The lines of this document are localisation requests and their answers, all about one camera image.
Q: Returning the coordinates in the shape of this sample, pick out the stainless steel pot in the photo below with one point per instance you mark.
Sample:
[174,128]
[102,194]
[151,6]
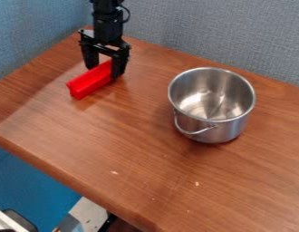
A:
[213,100]

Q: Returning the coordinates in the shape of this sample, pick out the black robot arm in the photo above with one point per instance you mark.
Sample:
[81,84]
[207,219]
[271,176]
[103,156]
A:
[107,6]

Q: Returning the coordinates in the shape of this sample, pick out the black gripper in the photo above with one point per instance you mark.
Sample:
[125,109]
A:
[107,33]

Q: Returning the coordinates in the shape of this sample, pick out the white grey object under table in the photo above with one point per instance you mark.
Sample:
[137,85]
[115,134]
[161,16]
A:
[86,217]

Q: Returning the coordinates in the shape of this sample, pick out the red plastic block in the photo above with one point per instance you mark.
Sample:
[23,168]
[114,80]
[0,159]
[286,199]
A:
[90,81]

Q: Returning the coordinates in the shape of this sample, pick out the black white object bottom left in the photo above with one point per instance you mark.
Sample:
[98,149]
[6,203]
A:
[14,222]

